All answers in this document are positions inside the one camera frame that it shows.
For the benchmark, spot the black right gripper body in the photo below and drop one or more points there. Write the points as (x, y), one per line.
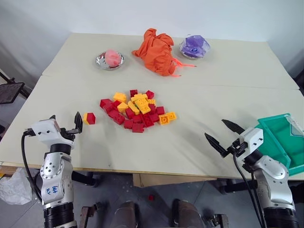
(236, 148)

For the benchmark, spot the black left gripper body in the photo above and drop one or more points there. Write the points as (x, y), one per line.
(70, 134)

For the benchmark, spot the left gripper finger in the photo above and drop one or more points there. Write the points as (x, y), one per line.
(53, 117)
(78, 122)

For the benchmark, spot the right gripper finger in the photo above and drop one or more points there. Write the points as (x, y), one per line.
(234, 127)
(215, 143)

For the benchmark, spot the green plastic tray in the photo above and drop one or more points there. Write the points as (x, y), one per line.
(278, 140)

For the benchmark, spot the red and yellow brick pair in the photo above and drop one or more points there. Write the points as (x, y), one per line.
(89, 118)

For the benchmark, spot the red building block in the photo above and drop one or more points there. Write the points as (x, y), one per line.
(128, 124)
(116, 103)
(152, 109)
(129, 113)
(138, 128)
(150, 94)
(105, 103)
(133, 93)
(150, 120)
(138, 118)
(160, 110)
(116, 116)

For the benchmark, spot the black table leg foot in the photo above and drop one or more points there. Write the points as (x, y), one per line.
(235, 186)
(84, 179)

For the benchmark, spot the yellow building block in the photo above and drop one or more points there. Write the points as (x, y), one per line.
(133, 108)
(119, 97)
(142, 102)
(152, 102)
(145, 109)
(171, 116)
(164, 120)
(139, 96)
(122, 107)

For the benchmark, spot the black mesh stand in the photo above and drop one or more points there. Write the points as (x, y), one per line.
(10, 92)

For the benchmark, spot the silver metal plate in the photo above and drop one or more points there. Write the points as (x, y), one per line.
(101, 62)

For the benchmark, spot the pink crumpled ball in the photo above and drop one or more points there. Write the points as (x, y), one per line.
(112, 58)

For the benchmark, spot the rusty brown metal piece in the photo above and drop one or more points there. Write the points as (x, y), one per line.
(88, 215)
(217, 221)

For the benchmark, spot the dark rounded shape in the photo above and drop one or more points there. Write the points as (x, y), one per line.
(187, 213)
(127, 215)

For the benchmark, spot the white plastic bag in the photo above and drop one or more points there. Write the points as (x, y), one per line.
(14, 187)

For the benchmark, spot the small red block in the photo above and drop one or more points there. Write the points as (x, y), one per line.
(151, 197)

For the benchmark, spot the silver metal bowl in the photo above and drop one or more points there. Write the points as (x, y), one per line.
(187, 55)

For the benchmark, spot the bowl with purple wrapped object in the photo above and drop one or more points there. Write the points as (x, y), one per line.
(194, 45)

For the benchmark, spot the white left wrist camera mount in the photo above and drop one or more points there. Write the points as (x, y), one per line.
(45, 131)

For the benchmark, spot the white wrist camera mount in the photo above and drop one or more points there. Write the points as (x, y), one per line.
(252, 140)
(45, 131)

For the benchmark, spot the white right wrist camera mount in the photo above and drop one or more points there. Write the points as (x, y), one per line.
(252, 140)

